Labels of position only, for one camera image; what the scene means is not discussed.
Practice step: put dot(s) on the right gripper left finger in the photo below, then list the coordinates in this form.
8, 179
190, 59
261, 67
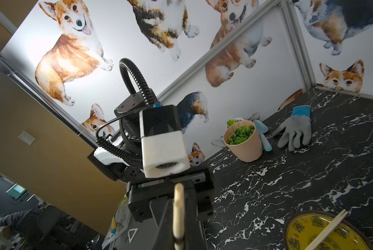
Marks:
162, 212

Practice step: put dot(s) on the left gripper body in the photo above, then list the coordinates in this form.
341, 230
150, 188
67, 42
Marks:
141, 192

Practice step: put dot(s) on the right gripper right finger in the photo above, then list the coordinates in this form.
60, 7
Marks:
192, 225

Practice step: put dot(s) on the bare wooden chopsticks pair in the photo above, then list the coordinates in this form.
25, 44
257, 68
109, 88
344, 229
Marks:
328, 229

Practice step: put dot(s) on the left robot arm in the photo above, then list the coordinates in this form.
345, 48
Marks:
121, 151

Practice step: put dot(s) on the brown pot green plant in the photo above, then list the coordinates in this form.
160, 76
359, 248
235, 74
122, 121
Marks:
243, 140

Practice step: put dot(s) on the white pot green plant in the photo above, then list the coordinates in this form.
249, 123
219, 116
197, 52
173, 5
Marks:
233, 121

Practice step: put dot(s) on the teal garden trowel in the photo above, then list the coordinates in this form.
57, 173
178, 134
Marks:
262, 129

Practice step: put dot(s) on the grey blue work glove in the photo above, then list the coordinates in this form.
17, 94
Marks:
296, 129

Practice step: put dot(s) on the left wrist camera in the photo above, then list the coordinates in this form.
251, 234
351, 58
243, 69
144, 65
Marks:
163, 149

